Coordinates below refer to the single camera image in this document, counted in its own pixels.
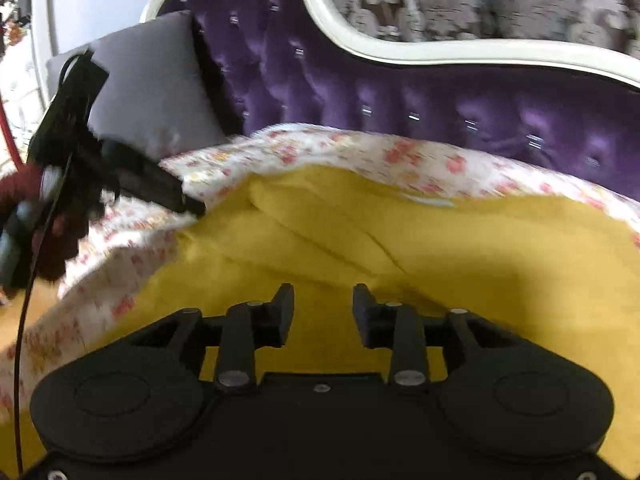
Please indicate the floral blanket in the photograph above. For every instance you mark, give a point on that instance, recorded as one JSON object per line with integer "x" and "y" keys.
{"x": 350, "y": 145}

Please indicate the yellow fleece garment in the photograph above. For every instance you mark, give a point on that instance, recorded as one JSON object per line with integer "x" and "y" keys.
{"x": 500, "y": 260}

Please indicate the purple tufted sofa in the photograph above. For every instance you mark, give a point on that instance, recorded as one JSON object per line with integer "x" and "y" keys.
{"x": 400, "y": 100}

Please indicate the white curved frame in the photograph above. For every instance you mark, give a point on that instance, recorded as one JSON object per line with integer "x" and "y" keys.
{"x": 42, "y": 20}

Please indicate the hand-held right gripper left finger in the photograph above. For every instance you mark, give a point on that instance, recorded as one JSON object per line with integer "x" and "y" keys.
{"x": 282, "y": 312}

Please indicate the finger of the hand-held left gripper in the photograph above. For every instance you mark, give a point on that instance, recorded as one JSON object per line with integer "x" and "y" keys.
{"x": 155, "y": 180}

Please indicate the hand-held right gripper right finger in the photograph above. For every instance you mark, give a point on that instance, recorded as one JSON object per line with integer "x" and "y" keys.
{"x": 364, "y": 312}

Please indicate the grey pillow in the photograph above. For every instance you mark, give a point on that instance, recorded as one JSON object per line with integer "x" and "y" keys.
{"x": 150, "y": 85}

